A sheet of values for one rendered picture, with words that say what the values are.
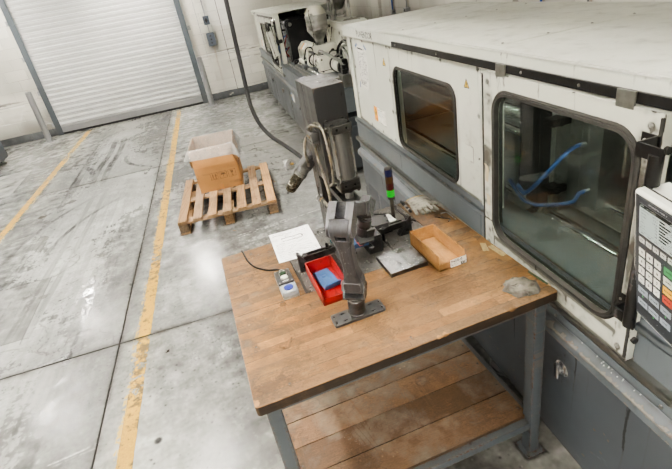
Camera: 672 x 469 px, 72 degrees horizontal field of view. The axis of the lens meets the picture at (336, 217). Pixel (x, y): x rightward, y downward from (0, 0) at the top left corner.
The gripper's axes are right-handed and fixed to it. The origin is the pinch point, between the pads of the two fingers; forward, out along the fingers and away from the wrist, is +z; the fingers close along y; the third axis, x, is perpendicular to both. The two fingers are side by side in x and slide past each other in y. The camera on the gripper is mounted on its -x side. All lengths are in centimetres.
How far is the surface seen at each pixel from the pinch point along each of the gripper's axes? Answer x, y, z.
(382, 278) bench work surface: -2.8, -17.0, 2.5
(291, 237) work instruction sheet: 21.8, 32.4, 30.1
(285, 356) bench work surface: 45, -38, -7
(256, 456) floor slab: 67, -46, 91
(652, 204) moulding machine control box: -40, -60, -84
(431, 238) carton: -34.3, -3.0, 8.5
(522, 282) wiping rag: -45, -44, -16
